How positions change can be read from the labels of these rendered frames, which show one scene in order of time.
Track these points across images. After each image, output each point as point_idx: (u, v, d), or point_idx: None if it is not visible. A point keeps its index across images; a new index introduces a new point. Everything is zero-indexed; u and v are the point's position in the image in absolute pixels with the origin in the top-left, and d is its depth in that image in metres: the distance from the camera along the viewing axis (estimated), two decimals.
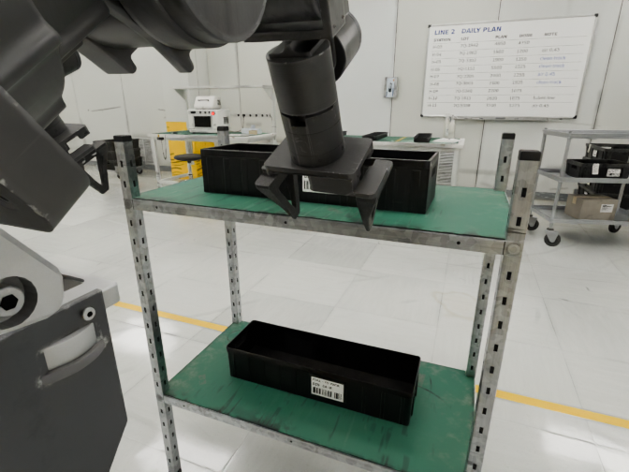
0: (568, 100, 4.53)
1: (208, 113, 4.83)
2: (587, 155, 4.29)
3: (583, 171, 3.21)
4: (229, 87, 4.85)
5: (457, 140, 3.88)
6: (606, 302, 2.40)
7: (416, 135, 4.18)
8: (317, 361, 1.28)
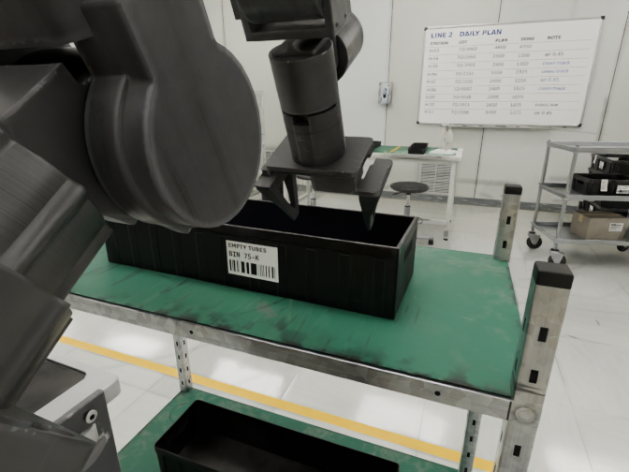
0: (573, 108, 4.27)
1: None
2: (592, 167, 4.04)
3: (591, 188, 2.96)
4: None
5: (454, 152, 3.63)
6: (619, 340, 2.15)
7: (412, 145, 3.93)
8: (274, 455, 1.03)
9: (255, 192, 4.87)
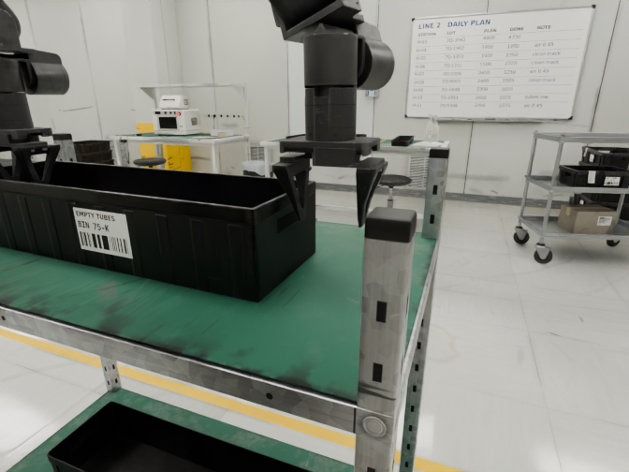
0: (563, 100, 4.16)
1: (173, 114, 4.46)
2: (583, 160, 3.92)
3: (577, 180, 2.84)
4: (197, 85, 4.48)
5: (439, 144, 3.51)
6: (602, 337, 2.03)
7: (396, 138, 3.81)
8: (193, 464, 0.91)
9: None
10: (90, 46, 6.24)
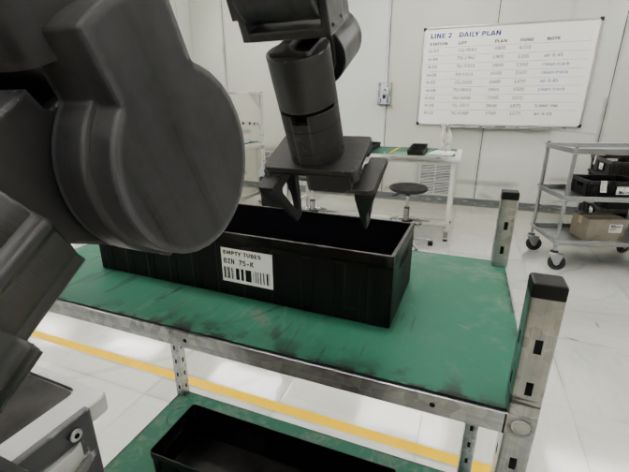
0: (573, 109, 4.27)
1: None
2: (592, 168, 4.04)
3: (590, 189, 2.95)
4: None
5: (454, 153, 3.62)
6: (618, 342, 2.14)
7: (411, 146, 3.93)
8: (270, 461, 1.02)
9: (255, 193, 4.87)
10: None
